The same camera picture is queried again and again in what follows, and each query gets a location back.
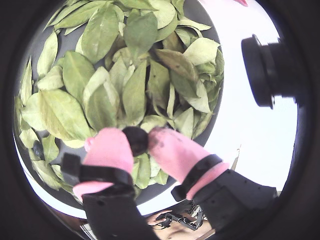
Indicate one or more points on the pink-tipped black gripper finger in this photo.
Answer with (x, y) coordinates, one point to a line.
(175, 152)
(107, 150)

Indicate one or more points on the dark blueberry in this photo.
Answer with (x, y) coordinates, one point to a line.
(37, 149)
(136, 141)

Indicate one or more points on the dark grey round bowl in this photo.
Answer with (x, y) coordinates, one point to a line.
(160, 190)

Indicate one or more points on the pile of green leaves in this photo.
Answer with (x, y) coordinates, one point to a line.
(75, 75)

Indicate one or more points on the black camera module with lens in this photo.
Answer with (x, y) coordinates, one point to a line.
(260, 75)

